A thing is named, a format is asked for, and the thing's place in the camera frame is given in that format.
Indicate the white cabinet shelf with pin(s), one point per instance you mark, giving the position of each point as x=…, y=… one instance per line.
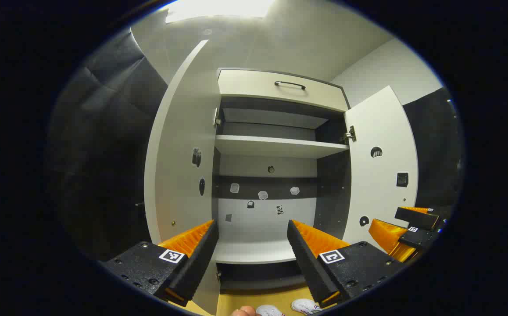
x=276, y=145
x=254, y=252
x=271, y=117

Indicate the white cabinet door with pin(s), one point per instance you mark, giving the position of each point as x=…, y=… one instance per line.
x=184, y=131
x=381, y=193

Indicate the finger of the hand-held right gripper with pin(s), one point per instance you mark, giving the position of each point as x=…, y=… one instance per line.
x=418, y=239
x=416, y=218

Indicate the metal door hinge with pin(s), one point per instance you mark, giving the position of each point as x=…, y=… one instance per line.
x=349, y=134
x=216, y=117

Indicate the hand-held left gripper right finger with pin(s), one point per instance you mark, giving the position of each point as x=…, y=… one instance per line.
x=304, y=259

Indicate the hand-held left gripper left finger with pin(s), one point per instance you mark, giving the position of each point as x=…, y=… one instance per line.
x=201, y=259

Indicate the white shoe cabinet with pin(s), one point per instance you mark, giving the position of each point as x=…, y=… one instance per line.
x=262, y=219

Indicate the black backdrop cloth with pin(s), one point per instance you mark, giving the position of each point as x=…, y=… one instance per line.
x=105, y=153
x=436, y=149

